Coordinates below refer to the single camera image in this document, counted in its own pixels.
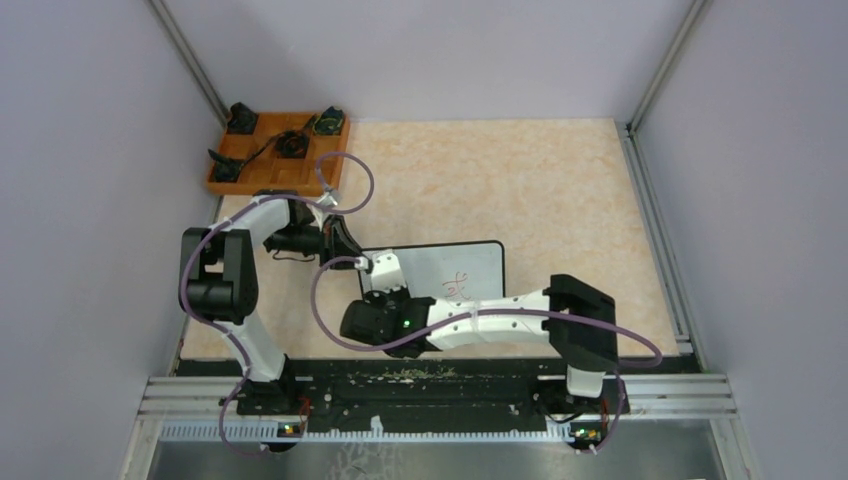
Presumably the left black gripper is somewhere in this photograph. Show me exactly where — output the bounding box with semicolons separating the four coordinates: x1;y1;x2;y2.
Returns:
269;215;365;272

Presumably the white whiteboard with black frame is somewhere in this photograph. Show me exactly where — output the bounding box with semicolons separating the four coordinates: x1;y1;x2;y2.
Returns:
390;240;506;301

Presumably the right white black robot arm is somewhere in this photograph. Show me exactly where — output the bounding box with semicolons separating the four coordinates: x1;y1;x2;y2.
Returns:
340;274;619;412

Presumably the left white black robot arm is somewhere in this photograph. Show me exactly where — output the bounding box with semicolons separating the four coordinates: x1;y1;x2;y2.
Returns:
178;190;362;415

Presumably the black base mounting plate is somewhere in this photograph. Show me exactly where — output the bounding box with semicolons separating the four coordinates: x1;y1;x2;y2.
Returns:
235;357;704;435

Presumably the orange wooden divided tray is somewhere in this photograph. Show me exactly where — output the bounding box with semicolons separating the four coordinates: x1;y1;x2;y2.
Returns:
205;107;350;197

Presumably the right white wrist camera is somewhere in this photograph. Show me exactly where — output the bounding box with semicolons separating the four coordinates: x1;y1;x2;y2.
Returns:
358;249;408;293

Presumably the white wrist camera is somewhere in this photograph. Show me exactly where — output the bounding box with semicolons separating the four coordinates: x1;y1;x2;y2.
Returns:
316;188;341;211
358;249;408;293

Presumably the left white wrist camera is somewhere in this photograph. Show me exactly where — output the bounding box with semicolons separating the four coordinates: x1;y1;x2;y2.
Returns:
316;188;341;211

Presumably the aluminium rail frame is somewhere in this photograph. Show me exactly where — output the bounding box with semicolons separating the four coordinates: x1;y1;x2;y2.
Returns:
137;374;737;444

